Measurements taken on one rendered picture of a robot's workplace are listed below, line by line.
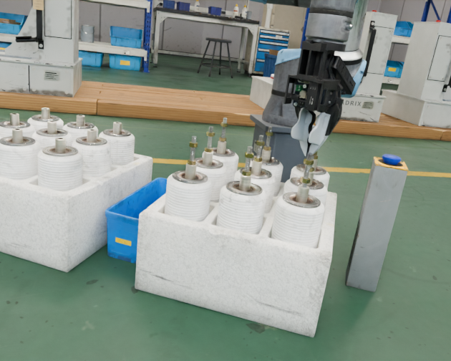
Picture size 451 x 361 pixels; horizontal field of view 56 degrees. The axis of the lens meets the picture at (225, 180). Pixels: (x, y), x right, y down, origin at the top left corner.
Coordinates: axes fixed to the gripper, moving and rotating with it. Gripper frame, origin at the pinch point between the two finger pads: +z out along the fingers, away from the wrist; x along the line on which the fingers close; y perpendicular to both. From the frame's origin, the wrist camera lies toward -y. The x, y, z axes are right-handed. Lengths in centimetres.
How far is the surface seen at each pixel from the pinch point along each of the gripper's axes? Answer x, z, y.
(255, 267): -1.5, 22.9, 10.8
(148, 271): -22.1, 29.9, 19.6
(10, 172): -57, 16, 31
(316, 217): 5.3, 11.7, 3.2
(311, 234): 5.1, 15.3, 3.4
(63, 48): -200, 0, -71
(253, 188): -8.6, 10.0, 4.7
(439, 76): -40, -8, -271
